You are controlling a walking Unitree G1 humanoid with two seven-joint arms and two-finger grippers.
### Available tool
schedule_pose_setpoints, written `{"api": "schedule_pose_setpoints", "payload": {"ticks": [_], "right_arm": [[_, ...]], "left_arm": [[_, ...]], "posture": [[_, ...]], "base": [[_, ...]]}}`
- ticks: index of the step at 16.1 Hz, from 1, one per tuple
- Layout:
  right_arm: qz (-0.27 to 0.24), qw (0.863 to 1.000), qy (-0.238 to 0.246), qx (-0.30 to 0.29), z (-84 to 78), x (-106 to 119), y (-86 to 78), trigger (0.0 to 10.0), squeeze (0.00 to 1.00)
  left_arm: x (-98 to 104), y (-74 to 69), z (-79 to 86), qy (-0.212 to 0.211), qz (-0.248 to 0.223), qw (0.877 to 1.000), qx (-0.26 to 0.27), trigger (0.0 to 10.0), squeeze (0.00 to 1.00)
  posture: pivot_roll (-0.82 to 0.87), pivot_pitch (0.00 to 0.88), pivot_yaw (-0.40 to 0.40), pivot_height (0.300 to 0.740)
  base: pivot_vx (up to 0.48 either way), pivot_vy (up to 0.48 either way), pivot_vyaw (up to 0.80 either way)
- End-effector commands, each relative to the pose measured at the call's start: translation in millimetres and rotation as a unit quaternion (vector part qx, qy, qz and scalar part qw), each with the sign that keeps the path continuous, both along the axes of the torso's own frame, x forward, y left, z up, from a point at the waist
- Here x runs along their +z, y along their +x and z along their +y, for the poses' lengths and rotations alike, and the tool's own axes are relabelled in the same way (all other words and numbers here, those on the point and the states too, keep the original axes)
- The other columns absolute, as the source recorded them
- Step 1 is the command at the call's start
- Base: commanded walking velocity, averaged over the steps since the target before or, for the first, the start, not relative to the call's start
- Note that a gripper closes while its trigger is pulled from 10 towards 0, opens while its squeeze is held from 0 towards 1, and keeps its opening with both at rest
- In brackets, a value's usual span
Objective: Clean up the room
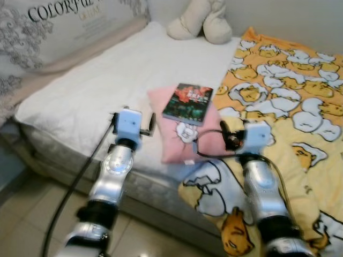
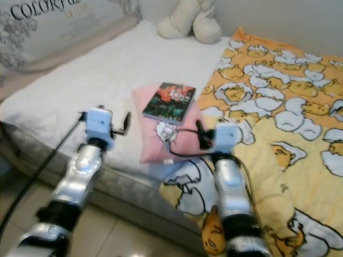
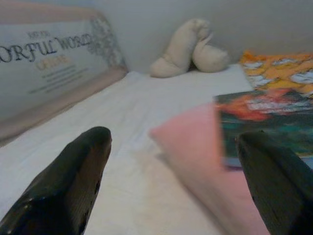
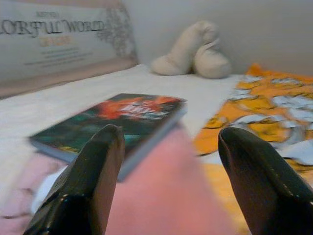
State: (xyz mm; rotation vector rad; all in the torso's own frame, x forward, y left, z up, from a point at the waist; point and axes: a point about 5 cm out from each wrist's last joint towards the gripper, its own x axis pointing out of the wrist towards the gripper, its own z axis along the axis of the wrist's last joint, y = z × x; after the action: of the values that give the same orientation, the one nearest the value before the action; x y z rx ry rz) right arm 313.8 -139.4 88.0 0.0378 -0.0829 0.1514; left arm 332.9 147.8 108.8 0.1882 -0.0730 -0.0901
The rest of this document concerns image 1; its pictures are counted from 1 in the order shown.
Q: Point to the white quilted mattress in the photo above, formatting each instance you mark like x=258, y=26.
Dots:
x=96, y=91

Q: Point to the printed white headboard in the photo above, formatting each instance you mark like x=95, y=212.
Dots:
x=80, y=29

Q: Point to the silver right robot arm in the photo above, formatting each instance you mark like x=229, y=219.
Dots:
x=262, y=182

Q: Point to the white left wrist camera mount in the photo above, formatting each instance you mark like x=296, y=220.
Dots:
x=128, y=124

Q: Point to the pink pillow with cartoon print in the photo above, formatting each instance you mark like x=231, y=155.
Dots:
x=174, y=139

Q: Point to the grey bed base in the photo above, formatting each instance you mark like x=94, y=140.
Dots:
x=161, y=187

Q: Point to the yellow cartoon print blanket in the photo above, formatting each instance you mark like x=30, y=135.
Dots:
x=289, y=101

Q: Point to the cream plush toy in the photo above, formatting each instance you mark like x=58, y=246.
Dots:
x=201, y=24

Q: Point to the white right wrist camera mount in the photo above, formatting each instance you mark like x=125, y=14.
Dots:
x=258, y=138

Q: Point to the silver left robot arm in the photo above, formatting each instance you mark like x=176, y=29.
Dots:
x=115, y=166

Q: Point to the dark book with red cover art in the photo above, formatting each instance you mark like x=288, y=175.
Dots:
x=187, y=104

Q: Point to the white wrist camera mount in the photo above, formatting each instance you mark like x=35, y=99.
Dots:
x=128, y=124
x=258, y=138

